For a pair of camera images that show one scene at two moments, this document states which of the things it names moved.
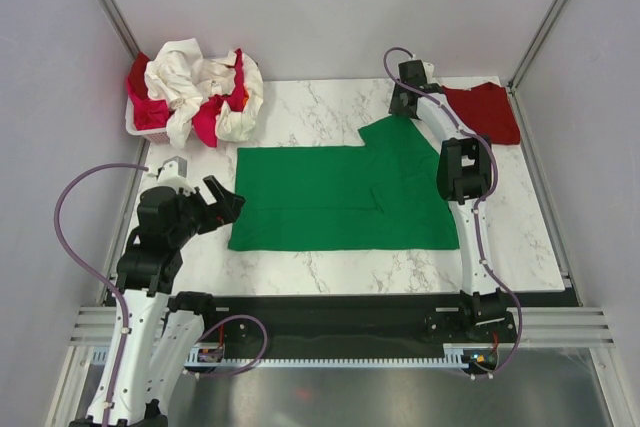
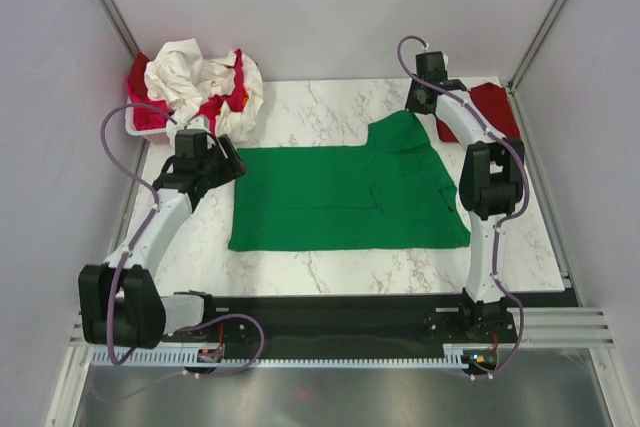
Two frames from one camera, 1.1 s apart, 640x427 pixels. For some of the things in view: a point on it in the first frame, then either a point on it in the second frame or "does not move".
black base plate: [330, 322] does not move
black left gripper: [225, 210] -> [232, 167]
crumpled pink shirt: [148, 114] does not move
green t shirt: [384, 195] does not move
